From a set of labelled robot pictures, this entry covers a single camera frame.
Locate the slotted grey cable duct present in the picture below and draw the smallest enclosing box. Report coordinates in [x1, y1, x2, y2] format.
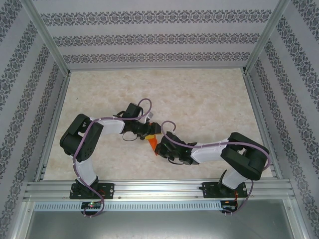
[33, 201, 222, 212]

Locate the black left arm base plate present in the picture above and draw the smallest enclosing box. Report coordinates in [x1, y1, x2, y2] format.
[69, 183, 115, 200]

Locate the orange cloth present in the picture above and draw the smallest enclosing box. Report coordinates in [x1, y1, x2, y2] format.
[148, 134, 160, 157]

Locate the aluminium mounting rail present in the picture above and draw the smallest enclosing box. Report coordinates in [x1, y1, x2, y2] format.
[23, 180, 296, 201]

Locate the grey metal shelf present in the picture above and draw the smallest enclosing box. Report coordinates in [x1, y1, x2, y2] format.
[23, 210, 307, 239]

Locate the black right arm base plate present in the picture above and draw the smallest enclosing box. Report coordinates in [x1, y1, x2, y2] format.
[202, 181, 247, 199]

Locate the thin black left gripper cable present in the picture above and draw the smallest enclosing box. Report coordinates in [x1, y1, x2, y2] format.
[122, 131, 139, 142]

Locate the aluminium table edge rail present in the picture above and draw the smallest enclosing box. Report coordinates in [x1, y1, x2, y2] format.
[33, 72, 73, 182]
[243, 71, 285, 180]

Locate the small circuit board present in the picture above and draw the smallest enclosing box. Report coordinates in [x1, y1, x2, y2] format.
[221, 199, 239, 214]
[81, 201, 104, 210]

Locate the aluminium frame post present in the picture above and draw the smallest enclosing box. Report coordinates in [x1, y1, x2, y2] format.
[19, 0, 72, 77]
[243, 0, 292, 75]

